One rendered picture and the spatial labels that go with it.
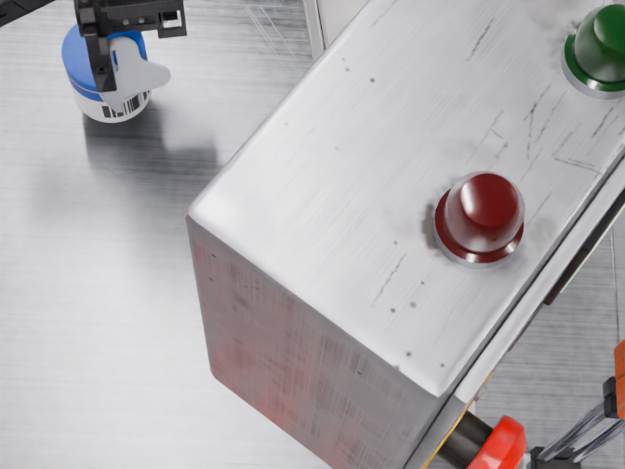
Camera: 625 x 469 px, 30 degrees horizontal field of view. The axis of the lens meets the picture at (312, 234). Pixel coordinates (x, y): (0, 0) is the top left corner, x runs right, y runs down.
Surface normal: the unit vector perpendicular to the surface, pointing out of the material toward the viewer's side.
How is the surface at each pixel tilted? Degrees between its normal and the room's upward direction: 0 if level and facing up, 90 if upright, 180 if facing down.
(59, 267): 0
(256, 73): 0
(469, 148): 0
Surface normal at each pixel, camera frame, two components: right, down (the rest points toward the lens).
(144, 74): 0.15, 0.79
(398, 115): 0.04, -0.36
